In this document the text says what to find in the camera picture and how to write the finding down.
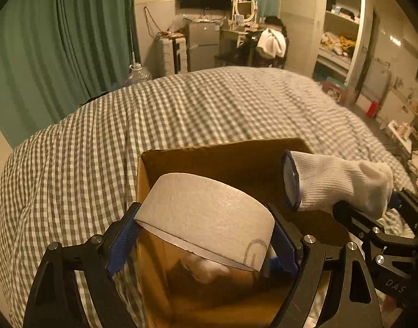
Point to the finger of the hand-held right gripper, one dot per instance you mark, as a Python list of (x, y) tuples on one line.
[(357, 217), (408, 200)]

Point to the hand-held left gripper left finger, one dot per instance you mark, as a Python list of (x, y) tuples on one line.
[(122, 242)]

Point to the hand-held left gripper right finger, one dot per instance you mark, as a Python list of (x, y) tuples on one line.
[(284, 242)]

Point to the white sock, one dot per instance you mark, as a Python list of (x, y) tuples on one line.
[(331, 181)]

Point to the beige tape roll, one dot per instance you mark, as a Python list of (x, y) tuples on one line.
[(209, 211)]

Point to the brown cardboard box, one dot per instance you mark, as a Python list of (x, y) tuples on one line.
[(229, 164)]

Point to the low white shelf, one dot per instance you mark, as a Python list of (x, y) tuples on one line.
[(401, 133)]

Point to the white cloth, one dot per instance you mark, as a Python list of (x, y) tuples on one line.
[(205, 270)]

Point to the red bottle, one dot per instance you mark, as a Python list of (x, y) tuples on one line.
[(372, 108)]

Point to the grey checked blanket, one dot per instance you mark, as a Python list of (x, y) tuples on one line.
[(144, 119)]

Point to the pink printed box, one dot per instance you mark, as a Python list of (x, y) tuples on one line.
[(334, 90)]

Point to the clear large water bottle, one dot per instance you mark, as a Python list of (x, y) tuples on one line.
[(138, 75)]

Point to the pile of clothes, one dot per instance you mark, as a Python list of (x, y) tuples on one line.
[(338, 42)]

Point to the black chair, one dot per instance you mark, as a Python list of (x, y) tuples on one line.
[(244, 54)]

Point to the white garment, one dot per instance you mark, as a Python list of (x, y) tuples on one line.
[(271, 42)]

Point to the white open wardrobe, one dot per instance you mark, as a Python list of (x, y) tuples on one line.
[(335, 13)]

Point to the black garment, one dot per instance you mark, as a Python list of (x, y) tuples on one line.
[(275, 22)]

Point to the grey small fridge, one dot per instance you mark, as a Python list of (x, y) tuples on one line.
[(202, 46)]

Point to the white dressing desk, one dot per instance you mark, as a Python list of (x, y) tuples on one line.
[(229, 37)]

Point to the white oval vanity mirror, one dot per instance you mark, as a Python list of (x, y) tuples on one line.
[(244, 3)]

